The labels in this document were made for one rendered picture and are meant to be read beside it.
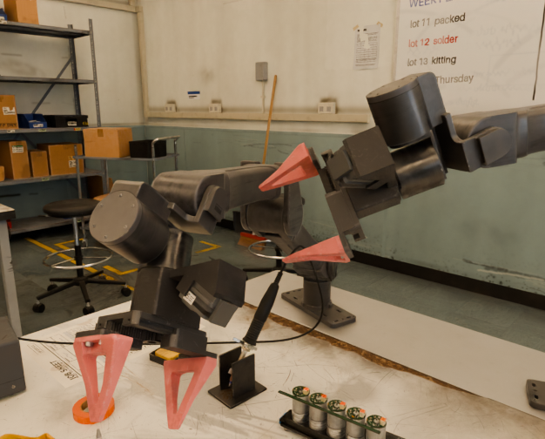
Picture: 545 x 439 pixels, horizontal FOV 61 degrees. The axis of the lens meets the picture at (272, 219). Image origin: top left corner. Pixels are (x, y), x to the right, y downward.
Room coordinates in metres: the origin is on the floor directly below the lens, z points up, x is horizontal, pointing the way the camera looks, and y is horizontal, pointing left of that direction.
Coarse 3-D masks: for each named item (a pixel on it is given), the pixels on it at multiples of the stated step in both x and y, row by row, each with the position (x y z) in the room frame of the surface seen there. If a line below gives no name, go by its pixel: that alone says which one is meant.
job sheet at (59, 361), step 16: (96, 320) 0.93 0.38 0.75; (48, 336) 0.85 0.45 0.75; (64, 336) 0.85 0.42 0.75; (32, 352) 0.79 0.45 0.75; (48, 352) 0.79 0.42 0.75; (64, 352) 0.79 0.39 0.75; (144, 352) 0.79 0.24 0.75; (48, 368) 0.73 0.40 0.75; (64, 368) 0.73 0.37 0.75; (64, 384) 0.69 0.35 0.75
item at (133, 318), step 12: (132, 300) 0.46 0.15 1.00; (132, 312) 0.41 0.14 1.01; (144, 312) 0.42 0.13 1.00; (132, 324) 0.41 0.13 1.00; (144, 324) 0.42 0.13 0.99; (156, 324) 0.43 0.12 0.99; (168, 324) 0.44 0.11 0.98; (180, 324) 0.45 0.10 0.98; (144, 336) 0.45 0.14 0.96; (156, 336) 0.44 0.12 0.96
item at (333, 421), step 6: (342, 414) 0.53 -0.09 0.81; (330, 420) 0.53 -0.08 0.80; (336, 420) 0.53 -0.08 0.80; (342, 420) 0.53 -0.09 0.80; (330, 426) 0.53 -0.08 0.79; (336, 426) 0.53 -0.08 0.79; (342, 426) 0.53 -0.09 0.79; (330, 432) 0.53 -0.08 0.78; (336, 432) 0.53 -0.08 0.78; (342, 432) 0.53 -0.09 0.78; (336, 438) 0.53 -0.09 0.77
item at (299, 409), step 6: (306, 396) 0.57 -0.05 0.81; (294, 402) 0.57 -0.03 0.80; (300, 402) 0.56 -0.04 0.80; (294, 408) 0.57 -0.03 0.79; (300, 408) 0.56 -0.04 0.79; (306, 408) 0.57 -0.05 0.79; (294, 414) 0.57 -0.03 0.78; (300, 414) 0.56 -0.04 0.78; (306, 414) 0.57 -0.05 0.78; (294, 420) 0.57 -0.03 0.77; (300, 420) 0.56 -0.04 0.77; (306, 420) 0.57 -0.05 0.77
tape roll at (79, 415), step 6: (84, 396) 0.64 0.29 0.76; (78, 402) 0.62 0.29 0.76; (84, 402) 0.62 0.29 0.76; (114, 402) 0.62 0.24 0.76; (72, 408) 0.61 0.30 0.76; (78, 408) 0.61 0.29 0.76; (84, 408) 0.62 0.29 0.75; (108, 408) 0.61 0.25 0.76; (114, 408) 0.62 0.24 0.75; (72, 414) 0.60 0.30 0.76; (78, 414) 0.59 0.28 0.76; (84, 414) 0.59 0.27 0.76; (108, 414) 0.60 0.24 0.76; (78, 420) 0.59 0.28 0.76; (84, 420) 0.59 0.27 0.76
